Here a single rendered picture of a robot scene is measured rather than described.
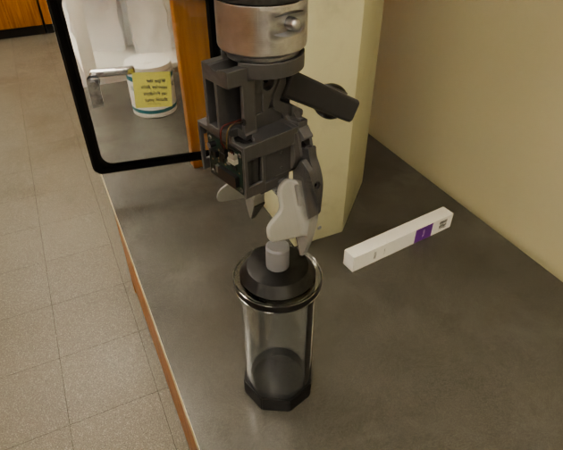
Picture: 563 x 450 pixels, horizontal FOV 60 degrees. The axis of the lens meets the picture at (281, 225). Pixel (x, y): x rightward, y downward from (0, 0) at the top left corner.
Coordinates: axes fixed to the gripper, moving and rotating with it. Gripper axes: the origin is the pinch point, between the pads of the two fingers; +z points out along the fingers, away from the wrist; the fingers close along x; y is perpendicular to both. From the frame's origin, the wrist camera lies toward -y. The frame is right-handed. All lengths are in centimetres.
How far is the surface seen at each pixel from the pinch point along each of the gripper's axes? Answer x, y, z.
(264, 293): 1.7, 4.1, 6.8
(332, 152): -19.9, -29.2, 10.2
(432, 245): -4, -44, 30
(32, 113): -337, -50, 124
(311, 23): -21.3, -24.0, -12.6
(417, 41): -34, -70, 2
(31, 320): -138, 18, 124
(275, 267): 0.6, 1.4, 5.2
